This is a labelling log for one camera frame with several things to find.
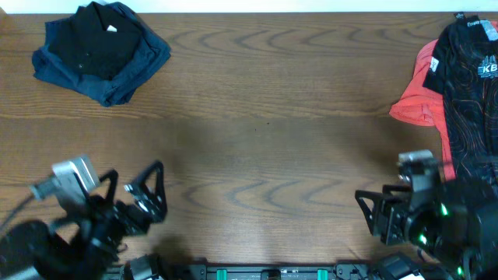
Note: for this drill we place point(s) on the navy blue garment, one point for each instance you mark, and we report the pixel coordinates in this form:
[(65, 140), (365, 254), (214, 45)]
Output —
[(151, 54)]

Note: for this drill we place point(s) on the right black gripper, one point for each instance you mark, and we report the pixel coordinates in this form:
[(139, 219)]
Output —
[(391, 208)]

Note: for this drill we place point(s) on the coral red shirt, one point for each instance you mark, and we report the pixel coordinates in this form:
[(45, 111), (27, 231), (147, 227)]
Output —
[(424, 107)]

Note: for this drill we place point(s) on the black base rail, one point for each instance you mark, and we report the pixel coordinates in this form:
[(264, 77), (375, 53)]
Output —
[(393, 267)]

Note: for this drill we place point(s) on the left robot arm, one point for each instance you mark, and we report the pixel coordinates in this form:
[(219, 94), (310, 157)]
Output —
[(37, 250)]

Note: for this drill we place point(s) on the plain black t-shirt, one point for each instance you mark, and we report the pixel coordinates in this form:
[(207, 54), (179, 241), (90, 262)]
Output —
[(97, 40)]

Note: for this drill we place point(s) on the black shirt with orange pattern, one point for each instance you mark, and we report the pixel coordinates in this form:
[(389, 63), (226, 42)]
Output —
[(463, 70)]

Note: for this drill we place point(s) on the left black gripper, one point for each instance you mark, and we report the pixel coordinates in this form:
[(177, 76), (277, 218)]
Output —
[(132, 219)]

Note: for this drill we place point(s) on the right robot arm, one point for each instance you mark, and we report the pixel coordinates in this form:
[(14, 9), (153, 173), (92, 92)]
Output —
[(453, 221)]

